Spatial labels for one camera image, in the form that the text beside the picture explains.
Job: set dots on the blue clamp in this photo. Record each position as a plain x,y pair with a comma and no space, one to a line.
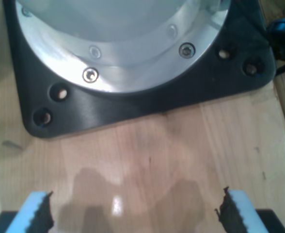
283,26

